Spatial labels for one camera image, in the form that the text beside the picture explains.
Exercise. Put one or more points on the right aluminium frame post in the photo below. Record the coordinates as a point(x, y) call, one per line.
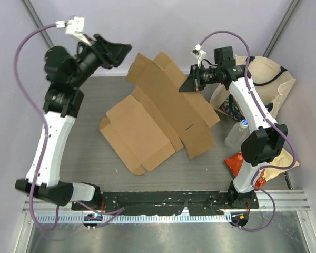
point(284, 22)

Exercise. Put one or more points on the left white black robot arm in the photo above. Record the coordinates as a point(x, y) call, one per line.
point(62, 103)

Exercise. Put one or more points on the orange chips snack bag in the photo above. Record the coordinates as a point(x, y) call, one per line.
point(234, 163)

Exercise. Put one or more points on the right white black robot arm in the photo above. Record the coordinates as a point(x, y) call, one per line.
point(266, 138)

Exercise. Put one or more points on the beige canvas tote bag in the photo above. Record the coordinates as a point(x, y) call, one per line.
point(272, 83)

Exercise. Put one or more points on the aluminium frame post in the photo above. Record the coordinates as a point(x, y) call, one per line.
point(31, 11)
point(284, 22)

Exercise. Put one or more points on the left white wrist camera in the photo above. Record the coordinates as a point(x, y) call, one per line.
point(74, 27)

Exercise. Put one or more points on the left aluminium frame post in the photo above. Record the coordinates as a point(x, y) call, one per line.
point(31, 11)

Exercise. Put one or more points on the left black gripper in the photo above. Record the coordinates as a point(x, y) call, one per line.
point(112, 54)

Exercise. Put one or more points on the white slotted cable duct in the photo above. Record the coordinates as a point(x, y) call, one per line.
point(183, 218)

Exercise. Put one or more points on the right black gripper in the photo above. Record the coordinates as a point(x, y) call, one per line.
point(189, 86)

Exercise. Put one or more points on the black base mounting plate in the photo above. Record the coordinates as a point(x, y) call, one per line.
point(166, 203)

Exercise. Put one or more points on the clear plastic water bottle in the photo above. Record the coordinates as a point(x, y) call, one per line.
point(237, 135)

